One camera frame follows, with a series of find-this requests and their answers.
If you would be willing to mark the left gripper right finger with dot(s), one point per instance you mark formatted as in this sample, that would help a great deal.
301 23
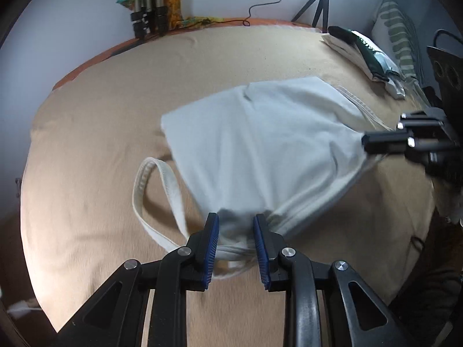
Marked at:
356 315

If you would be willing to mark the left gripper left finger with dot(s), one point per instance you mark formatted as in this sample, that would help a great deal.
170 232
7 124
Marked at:
114 315

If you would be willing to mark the white camisole top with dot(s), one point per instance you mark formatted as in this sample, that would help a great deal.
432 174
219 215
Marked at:
286 149

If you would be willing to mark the green striped white pillow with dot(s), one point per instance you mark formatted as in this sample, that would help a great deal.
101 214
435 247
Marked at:
395 34

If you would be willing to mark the beige blanket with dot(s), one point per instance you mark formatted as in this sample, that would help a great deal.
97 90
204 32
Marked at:
90 135

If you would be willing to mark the orange patterned hanging cloth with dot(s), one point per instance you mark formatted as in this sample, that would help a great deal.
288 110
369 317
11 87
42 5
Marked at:
176 21

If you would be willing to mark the large tripod legs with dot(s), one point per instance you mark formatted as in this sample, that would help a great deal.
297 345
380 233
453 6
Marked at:
149 17

